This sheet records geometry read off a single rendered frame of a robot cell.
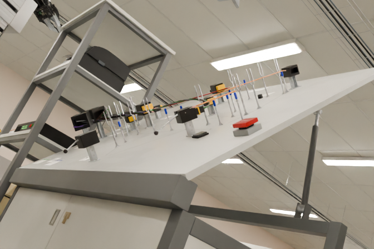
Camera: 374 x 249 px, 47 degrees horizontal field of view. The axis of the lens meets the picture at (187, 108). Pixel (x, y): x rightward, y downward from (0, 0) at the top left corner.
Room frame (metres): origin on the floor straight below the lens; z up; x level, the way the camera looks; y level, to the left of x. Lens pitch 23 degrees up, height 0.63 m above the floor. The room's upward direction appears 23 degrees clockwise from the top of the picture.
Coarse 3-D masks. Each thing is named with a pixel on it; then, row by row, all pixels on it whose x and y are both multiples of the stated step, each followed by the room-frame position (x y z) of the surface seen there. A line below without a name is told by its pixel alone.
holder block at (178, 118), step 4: (184, 108) 1.25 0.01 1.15; (188, 108) 1.24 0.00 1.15; (192, 108) 1.24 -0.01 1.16; (176, 112) 1.25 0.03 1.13; (180, 112) 1.23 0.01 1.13; (184, 112) 1.24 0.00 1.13; (188, 112) 1.24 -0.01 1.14; (192, 112) 1.24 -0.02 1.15; (176, 116) 1.26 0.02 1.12; (180, 116) 1.24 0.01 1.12; (184, 116) 1.24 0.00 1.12; (188, 116) 1.24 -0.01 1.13; (192, 116) 1.25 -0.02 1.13; (196, 116) 1.25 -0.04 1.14; (176, 120) 1.28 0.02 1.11; (180, 120) 1.25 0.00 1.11; (184, 120) 1.24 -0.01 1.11; (188, 120) 1.25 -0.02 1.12
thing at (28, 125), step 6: (18, 126) 2.28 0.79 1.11; (24, 126) 2.18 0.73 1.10; (30, 126) 2.09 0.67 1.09; (48, 126) 2.04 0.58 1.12; (42, 132) 2.03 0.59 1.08; (48, 132) 2.04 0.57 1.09; (54, 132) 2.06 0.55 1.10; (60, 132) 2.07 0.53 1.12; (48, 138) 2.05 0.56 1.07; (54, 138) 2.06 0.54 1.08; (60, 138) 2.08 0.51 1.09; (66, 138) 2.09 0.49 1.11; (72, 138) 2.11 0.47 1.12; (60, 144) 2.08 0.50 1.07; (66, 144) 2.10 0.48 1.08
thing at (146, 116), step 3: (150, 102) 1.72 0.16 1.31; (138, 105) 1.73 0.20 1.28; (141, 105) 1.71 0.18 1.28; (138, 108) 1.75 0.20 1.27; (141, 108) 1.72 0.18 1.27; (138, 111) 1.76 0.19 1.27; (138, 114) 1.78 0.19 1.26; (141, 114) 1.75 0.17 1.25; (144, 114) 1.73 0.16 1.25; (147, 114) 1.77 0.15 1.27; (144, 117) 1.77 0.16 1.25; (147, 117) 1.78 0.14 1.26; (147, 120) 1.78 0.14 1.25; (150, 120) 1.77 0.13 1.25; (147, 123) 1.77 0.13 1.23; (150, 123) 1.79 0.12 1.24; (147, 126) 1.78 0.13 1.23; (150, 126) 1.78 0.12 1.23
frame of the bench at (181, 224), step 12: (0, 216) 1.93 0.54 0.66; (180, 216) 0.93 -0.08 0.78; (192, 216) 0.95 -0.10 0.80; (168, 228) 0.95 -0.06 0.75; (180, 228) 0.94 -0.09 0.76; (192, 228) 0.95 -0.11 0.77; (204, 228) 0.97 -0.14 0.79; (168, 240) 0.94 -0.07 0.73; (180, 240) 0.94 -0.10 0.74; (204, 240) 0.98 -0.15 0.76; (216, 240) 0.99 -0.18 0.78; (228, 240) 1.01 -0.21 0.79
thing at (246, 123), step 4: (240, 120) 1.07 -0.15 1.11; (244, 120) 1.05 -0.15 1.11; (248, 120) 1.04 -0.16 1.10; (252, 120) 1.03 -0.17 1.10; (256, 120) 1.04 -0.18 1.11; (236, 124) 1.05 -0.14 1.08; (240, 124) 1.04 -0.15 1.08; (244, 124) 1.03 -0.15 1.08; (248, 124) 1.03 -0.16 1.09; (252, 124) 1.05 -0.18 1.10; (240, 128) 1.06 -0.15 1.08; (244, 128) 1.05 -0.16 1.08
